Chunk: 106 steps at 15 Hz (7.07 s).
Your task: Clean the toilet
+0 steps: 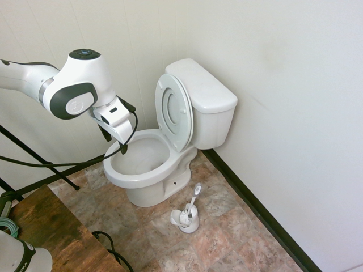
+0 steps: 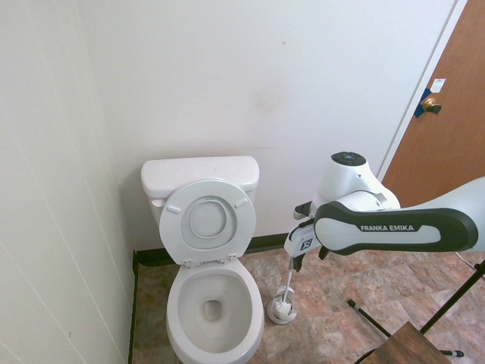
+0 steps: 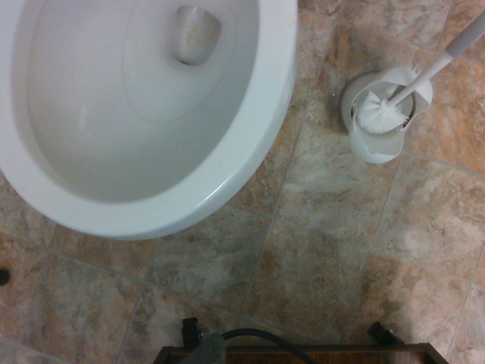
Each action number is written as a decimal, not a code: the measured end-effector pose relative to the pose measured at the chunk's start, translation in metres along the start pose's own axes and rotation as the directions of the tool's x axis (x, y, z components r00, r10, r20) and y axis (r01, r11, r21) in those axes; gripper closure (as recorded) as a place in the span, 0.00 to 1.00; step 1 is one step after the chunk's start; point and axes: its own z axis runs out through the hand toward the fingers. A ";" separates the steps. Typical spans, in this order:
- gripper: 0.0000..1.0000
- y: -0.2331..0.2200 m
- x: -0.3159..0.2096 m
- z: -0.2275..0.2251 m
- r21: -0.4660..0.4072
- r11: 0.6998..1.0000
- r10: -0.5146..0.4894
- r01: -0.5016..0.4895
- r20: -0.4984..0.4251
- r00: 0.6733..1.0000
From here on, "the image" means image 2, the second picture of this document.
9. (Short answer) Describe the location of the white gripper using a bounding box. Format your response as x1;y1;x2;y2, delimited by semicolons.
284;218;329;274

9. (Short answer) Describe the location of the white toilet brush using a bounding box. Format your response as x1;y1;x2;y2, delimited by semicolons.
273;256;296;316

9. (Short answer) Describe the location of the white toilet brush holder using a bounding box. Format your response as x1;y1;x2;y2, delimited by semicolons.
268;287;298;325

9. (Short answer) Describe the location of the white toilet bowl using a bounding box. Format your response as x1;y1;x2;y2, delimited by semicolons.
165;256;265;364

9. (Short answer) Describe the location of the white toilet seat with lid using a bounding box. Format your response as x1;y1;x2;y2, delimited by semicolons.
158;178;257;269

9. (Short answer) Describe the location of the white toilet tank lid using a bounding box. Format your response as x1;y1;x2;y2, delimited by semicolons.
140;155;261;198

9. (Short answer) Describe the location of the dark wooden table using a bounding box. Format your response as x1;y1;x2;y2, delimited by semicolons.
365;321;456;364

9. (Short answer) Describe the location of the blue tape strip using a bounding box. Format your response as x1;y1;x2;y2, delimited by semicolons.
414;87;433;119

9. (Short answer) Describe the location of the brown wooden door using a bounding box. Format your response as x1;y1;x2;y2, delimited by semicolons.
381;0;485;210

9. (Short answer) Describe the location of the brass door knob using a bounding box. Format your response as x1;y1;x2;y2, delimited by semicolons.
422;96;443;115

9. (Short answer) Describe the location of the thick black power cable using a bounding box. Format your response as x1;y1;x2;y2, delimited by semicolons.
355;346;384;364

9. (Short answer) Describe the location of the black camera tripod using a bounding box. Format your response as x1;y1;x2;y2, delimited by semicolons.
347;259;485;358

